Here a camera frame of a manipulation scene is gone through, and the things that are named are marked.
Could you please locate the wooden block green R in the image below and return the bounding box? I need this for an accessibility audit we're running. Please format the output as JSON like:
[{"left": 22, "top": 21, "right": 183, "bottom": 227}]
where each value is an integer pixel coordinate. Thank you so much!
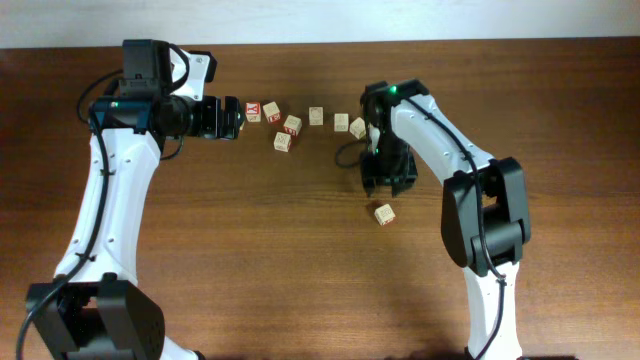
[{"left": 374, "top": 204, "right": 396, "bottom": 226}]

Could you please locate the wooden block number 1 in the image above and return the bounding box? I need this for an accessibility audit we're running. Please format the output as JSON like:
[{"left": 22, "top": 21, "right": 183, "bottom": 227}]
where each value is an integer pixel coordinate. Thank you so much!
[{"left": 349, "top": 117, "right": 366, "bottom": 140}]

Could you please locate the wooden block red I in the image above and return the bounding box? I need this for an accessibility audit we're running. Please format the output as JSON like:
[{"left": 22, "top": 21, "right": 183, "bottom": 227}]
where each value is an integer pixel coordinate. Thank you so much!
[{"left": 334, "top": 113, "right": 349, "bottom": 132}]

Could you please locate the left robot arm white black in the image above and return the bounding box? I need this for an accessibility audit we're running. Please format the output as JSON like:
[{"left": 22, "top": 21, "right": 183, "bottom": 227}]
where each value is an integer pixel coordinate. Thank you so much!
[{"left": 23, "top": 40, "right": 244, "bottom": 359}]

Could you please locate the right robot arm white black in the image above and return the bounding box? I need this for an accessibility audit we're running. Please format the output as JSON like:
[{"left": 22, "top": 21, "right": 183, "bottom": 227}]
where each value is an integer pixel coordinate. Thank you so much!
[{"left": 360, "top": 79, "right": 531, "bottom": 359}]

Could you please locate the red Y wooden block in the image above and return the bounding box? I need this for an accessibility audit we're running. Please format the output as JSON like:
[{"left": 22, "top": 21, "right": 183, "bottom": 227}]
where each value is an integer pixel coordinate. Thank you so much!
[{"left": 245, "top": 102, "right": 262, "bottom": 123}]

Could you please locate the wooden block number 5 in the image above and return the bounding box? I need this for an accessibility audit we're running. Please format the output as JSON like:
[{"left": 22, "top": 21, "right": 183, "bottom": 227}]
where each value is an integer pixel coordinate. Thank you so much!
[{"left": 262, "top": 102, "right": 282, "bottom": 123}]

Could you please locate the wooden block letter M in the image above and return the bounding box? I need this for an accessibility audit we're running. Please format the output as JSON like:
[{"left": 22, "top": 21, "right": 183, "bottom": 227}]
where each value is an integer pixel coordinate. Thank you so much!
[{"left": 273, "top": 132, "right": 292, "bottom": 152}]

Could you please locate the wooden block number 8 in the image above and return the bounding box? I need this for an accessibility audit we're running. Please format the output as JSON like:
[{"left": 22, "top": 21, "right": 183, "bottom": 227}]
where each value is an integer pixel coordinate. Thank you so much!
[{"left": 283, "top": 115, "right": 303, "bottom": 137}]

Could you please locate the wooden block apple A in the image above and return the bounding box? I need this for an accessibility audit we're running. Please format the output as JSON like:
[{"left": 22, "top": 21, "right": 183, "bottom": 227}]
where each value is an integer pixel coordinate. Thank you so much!
[{"left": 309, "top": 107, "right": 324, "bottom": 126}]

